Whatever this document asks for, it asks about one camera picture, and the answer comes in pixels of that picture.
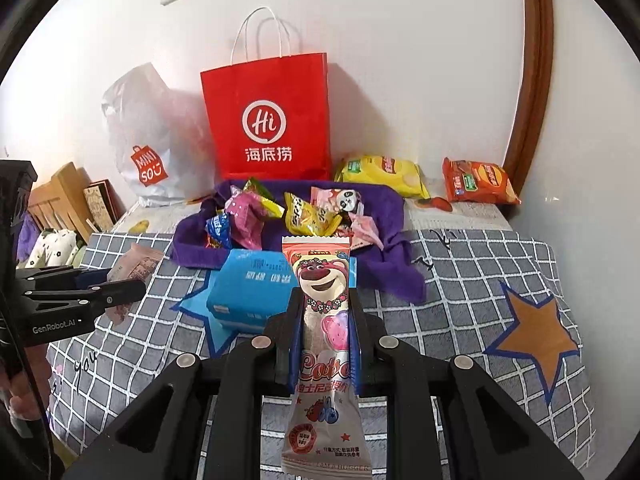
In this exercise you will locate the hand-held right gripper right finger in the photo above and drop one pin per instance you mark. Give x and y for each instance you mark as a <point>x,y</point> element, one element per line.
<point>356,355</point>

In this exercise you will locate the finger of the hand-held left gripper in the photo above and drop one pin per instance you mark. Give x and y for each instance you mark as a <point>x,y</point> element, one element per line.
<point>115,295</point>
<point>95,276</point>

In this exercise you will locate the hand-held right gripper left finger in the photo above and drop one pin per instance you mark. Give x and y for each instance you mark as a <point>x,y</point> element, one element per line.
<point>285,340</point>

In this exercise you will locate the dusty pink snack packet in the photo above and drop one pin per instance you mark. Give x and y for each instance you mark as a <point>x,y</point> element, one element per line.
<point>137,265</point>

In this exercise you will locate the long bear print packet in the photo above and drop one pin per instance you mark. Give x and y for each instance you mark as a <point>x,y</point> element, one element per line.
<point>325,280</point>

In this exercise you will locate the yellow rice cracker packet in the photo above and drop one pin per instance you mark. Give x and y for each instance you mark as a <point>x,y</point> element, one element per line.
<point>305,217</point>

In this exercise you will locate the blue snack packet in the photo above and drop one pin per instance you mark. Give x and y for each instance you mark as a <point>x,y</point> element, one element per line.
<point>220,227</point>

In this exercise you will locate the magenta and yellow candy packet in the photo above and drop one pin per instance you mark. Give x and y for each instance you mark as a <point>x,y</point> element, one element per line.
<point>245,220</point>

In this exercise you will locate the panda print snack packet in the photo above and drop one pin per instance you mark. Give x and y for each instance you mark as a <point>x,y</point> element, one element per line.
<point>346,200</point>

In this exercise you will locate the green snack packet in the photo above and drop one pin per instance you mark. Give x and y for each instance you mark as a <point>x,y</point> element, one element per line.
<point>256,187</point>

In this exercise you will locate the person's left forearm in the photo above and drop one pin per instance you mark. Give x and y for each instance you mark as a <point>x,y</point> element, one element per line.
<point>20,455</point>

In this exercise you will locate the person's left hand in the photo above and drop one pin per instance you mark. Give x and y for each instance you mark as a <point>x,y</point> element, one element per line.
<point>30,385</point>

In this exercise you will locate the white flowered pillow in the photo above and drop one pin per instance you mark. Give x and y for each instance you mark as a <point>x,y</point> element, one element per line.
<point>55,245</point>

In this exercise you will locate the blue tissue pack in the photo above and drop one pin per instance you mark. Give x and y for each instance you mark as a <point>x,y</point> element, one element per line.
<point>250,285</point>

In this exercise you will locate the patterned gift box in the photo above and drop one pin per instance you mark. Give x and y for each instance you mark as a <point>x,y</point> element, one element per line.
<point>100,205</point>

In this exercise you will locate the purple garment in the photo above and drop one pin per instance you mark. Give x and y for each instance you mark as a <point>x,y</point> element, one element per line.
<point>25,240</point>

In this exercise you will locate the wooden rack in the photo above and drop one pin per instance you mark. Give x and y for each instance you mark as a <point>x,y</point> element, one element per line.
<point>65,195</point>

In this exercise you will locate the purple towel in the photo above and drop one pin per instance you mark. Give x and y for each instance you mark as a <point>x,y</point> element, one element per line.
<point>390,270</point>

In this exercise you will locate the grey checked blanket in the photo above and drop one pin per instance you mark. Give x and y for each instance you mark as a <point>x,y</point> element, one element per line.
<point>475,270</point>

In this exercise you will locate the white plastic bag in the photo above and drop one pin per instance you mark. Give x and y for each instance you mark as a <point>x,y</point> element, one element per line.
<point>150,125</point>

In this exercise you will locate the white printed bedsheet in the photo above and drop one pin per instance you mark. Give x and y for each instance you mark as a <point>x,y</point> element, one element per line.
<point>450,217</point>

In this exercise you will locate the yellow chip bag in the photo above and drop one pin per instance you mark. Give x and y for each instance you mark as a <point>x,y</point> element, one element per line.
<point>385,172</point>

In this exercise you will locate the orange chip bag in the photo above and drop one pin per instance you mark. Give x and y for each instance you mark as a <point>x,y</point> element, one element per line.
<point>480,180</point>

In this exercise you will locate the red paper bag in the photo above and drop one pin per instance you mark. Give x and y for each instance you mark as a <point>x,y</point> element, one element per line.
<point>265,110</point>

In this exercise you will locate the brown wooden door frame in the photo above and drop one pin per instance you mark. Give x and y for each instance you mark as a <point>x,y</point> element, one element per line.
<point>532,60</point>

